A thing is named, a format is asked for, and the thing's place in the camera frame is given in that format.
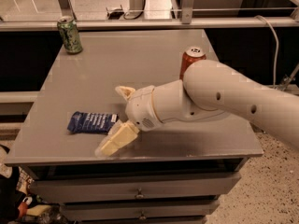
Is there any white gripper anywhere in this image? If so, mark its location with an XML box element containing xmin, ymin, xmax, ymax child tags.
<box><xmin>94</xmin><ymin>86</ymin><xmax>162</xmax><ymax>157</ymax></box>

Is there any blue rxbar blueberry wrapper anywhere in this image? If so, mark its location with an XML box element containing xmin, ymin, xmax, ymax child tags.
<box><xmin>67</xmin><ymin>111</ymin><xmax>119</xmax><ymax>133</ymax></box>

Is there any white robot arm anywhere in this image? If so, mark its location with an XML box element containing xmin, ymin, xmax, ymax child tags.
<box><xmin>94</xmin><ymin>60</ymin><xmax>299</xmax><ymax>157</ymax></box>

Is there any red Coca-Cola can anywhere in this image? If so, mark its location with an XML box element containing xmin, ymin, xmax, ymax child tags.
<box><xmin>179</xmin><ymin>46</ymin><xmax>206</xmax><ymax>79</ymax></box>

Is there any green soda can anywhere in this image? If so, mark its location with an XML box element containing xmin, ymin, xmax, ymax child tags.
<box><xmin>57</xmin><ymin>16</ymin><xmax>83</xmax><ymax>54</ymax></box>

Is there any grey drawer cabinet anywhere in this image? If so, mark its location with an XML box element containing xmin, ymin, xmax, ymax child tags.
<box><xmin>7</xmin><ymin>30</ymin><xmax>263</xmax><ymax>224</ymax></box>

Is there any upper grey drawer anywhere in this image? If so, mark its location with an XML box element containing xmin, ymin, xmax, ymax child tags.
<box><xmin>30</xmin><ymin>172</ymin><xmax>241</xmax><ymax>203</ymax></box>

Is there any grey drawer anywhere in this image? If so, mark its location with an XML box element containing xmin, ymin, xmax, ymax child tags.
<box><xmin>61</xmin><ymin>200</ymin><xmax>219</xmax><ymax>221</ymax></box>
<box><xmin>30</xmin><ymin>172</ymin><xmax>241</xmax><ymax>203</ymax></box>

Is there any upper metal drawer knob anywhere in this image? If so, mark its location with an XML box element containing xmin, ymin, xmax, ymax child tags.
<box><xmin>135</xmin><ymin>189</ymin><xmax>145</xmax><ymax>200</ymax></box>

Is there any metal drawer knob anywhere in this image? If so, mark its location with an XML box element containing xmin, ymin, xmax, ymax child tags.
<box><xmin>135</xmin><ymin>189</ymin><xmax>145</xmax><ymax>200</ymax></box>
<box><xmin>138</xmin><ymin>212</ymin><xmax>147</xmax><ymax>220</ymax></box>

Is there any lower grey drawer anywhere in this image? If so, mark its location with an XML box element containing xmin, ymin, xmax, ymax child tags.
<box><xmin>61</xmin><ymin>200</ymin><xmax>219</xmax><ymax>221</ymax></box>

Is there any lower metal drawer knob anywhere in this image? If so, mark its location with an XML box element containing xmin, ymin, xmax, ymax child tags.
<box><xmin>138</xmin><ymin>212</ymin><xmax>147</xmax><ymax>220</ymax></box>

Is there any clutter pile on floor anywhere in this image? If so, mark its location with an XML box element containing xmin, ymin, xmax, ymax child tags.
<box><xmin>0</xmin><ymin>145</ymin><xmax>68</xmax><ymax>224</ymax></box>

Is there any horizontal metal rail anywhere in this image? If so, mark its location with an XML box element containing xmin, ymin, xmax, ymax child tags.
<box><xmin>0</xmin><ymin>16</ymin><xmax>299</xmax><ymax>33</ymax></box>

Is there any white cable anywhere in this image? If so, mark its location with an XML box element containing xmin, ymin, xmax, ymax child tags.
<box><xmin>254</xmin><ymin>14</ymin><xmax>280</xmax><ymax>89</ymax></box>

